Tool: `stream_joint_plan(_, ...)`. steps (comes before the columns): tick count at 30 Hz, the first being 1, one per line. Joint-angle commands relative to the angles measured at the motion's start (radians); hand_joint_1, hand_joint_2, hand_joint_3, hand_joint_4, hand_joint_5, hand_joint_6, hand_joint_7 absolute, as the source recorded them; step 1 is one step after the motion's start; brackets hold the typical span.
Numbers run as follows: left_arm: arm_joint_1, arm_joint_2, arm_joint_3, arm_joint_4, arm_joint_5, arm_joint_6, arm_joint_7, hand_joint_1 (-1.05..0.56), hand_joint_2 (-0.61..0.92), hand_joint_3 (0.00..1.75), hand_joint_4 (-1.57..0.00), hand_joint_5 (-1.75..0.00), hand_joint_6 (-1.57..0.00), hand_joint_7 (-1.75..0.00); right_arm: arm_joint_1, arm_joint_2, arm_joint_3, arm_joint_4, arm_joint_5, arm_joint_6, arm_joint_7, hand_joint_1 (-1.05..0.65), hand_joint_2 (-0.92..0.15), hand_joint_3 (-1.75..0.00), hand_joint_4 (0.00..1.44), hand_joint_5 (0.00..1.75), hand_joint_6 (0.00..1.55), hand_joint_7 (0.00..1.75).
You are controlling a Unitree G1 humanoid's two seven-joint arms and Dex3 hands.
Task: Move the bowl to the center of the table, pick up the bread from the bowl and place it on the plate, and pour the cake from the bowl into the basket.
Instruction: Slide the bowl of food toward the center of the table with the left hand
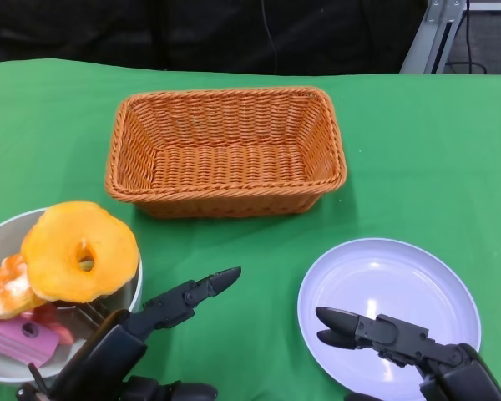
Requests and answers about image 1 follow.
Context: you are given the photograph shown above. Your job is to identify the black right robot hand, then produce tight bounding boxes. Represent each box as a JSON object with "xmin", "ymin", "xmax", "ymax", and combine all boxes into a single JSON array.
[{"xmin": 316, "ymin": 307, "xmax": 501, "ymax": 401}]

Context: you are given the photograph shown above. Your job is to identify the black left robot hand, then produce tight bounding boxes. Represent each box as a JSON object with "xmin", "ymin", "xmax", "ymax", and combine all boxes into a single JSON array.
[{"xmin": 52, "ymin": 266, "xmax": 242, "ymax": 401}]

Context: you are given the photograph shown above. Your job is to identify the pale grey-green bowl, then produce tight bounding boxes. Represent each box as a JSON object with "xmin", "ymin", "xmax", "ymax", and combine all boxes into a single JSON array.
[{"xmin": 0, "ymin": 207, "xmax": 144, "ymax": 383}]

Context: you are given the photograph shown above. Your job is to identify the orange ring-shaped bread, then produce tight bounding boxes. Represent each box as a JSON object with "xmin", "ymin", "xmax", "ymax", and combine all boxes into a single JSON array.
[{"xmin": 20, "ymin": 201, "xmax": 139, "ymax": 304}]

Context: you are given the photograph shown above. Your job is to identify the orange white twisted bread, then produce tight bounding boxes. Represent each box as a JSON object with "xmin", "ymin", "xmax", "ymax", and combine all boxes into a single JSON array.
[{"xmin": 0, "ymin": 253, "xmax": 47, "ymax": 322}]

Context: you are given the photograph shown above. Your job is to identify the red strawberry cake piece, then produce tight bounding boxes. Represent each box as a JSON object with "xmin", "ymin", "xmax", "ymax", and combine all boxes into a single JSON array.
[{"xmin": 23, "ymin": 303, "xmax": 75, "ymax": 346}]

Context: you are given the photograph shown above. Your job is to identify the lavender round plate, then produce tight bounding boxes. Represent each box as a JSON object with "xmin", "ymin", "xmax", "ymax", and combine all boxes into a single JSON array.
[{"xmin": 296, "ymin": 237, "xmax": 482, "ymax": 392}]

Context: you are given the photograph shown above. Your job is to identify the pink cake slice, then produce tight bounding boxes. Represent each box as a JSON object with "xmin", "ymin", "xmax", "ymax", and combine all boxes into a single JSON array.
[{"xmin": 0, "ymin": 316, "xmax": 60, "ymax": 366}]

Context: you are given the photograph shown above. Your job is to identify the orange wicker basket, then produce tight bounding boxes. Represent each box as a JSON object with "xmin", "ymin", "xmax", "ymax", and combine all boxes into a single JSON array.
[{"xmin": 104, "ymin": 86, "xmax": 349, "ymax": 220}]

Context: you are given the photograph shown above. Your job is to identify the green tablecloth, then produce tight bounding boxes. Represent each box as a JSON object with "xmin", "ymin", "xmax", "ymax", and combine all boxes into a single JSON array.
[{"xmin": 0, "ymin": 58, "xmax": 501, "ymax": 401}]

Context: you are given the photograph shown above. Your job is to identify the black backdrop curtain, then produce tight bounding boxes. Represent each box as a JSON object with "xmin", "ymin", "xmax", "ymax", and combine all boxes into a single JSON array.
[{"xmin": 0, "ymin": 0, "xmax": 428, "ymax": 76}]

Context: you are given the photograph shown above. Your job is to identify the black cable on floor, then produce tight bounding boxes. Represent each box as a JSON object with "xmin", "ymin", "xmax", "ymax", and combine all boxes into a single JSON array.
[{"xmin": 448, "ymin": 0, "xmax": 489, "ymax": 74}]

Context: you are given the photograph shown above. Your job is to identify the grey metal frame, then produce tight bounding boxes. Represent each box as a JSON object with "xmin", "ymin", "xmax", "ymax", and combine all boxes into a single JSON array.
[{"xmin": 399, "ymin": 0, "xmax": 501, "ymax": 75}]

